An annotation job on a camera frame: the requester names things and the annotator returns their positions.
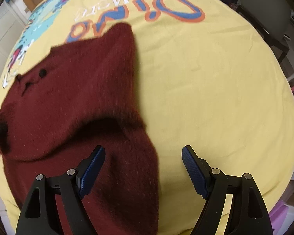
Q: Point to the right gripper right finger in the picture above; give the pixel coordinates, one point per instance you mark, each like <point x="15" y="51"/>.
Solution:
<point x="248" y="213"/>

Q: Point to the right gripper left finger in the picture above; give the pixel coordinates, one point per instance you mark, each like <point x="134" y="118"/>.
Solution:
<point x="39" y="214"/>

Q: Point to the dark red knit sweater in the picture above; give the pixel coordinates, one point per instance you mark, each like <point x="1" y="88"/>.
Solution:
<point x="80" y="96"/>

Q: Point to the purple storage box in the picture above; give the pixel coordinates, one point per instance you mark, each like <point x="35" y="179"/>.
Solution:
<point x="277" y="216"/>

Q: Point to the white wardrobe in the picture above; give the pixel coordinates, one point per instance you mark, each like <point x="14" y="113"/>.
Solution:
<point x="11" y="27"/>

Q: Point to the yellow dinosaur print bedspread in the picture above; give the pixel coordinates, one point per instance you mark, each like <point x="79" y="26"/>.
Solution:
<point x="203" y="77"/>

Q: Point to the grey green chair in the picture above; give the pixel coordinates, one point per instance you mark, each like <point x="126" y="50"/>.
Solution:
<point x="270" y="18"/>

